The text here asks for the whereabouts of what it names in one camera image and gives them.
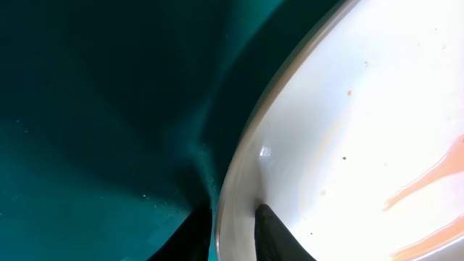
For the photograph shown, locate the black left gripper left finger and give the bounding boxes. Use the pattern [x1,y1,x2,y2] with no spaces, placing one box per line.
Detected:
[147,205,212,261]

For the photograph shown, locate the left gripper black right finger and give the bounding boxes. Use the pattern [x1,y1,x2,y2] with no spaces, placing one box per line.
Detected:
[254,204,315,261]

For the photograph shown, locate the white plate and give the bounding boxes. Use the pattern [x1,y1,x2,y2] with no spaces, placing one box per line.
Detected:
[214,0,463,260]

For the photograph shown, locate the blue plastic tray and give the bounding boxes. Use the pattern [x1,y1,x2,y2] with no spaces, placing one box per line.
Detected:
[1,0,336,260]

